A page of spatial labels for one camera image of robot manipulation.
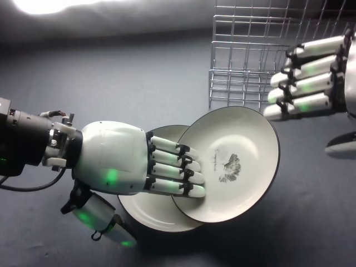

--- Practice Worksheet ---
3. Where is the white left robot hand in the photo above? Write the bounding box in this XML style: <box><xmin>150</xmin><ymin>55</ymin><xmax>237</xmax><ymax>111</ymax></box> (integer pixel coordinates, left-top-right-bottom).
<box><xmin>61</xmin><ymin>121</ymin><xmax>206</xmax><ymax>248</ymax></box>

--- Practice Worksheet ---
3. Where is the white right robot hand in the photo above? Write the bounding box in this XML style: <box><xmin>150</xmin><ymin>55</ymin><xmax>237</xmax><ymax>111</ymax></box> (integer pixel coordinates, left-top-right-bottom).
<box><xmin>263</xmin><ymin>27</ymin><xmax>356</xmax><ymax>158</ymax></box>

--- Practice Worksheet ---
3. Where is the white plate with dark rim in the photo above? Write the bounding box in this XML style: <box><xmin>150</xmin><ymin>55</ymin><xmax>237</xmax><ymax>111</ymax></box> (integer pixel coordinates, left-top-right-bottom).
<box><xmin>171</xmin><ymin>106</ymin><xmax>280</xmax><ymax>224</ymax></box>
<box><xmin>116</xmin><ymin>125</ymin><xmax>205</xmax><ymax>232</ymax></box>

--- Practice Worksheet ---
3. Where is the grey tablecloth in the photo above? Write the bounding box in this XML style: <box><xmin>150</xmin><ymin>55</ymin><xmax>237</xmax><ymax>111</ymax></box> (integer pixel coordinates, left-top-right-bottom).
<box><xmin>0</xmin><ymin>0</ymin><xmax>356</xmax><ymax>267</ymax></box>

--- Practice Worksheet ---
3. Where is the chrome wire dish rack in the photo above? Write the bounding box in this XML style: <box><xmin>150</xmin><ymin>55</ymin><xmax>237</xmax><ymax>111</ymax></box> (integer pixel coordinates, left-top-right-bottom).
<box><xmin>208</xmin><ymin>0</ymin><xmax>356</xmax><ymax>109</ymax></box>

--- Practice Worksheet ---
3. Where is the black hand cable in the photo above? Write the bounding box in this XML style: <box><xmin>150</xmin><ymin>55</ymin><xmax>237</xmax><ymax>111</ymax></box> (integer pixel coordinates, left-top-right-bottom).
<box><xmin>0</xmin><ymin>169</ymin><xmax>65</xmax><ymax>192</ymax></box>

